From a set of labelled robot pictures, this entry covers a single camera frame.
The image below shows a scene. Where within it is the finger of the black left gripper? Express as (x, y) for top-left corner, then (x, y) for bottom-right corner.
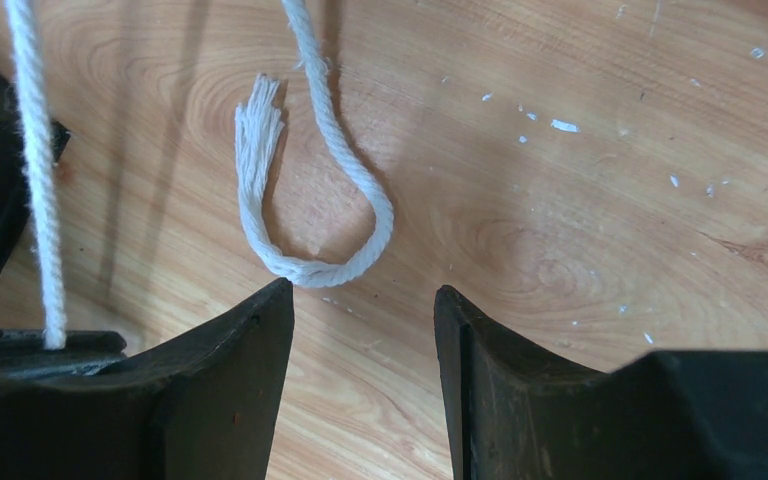
(0, 329), (127, 357)

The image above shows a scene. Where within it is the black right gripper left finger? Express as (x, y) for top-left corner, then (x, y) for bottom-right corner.
(0, 279), (294, 479)

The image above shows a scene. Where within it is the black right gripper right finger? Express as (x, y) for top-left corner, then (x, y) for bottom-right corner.
(434, 286), (768, 479)

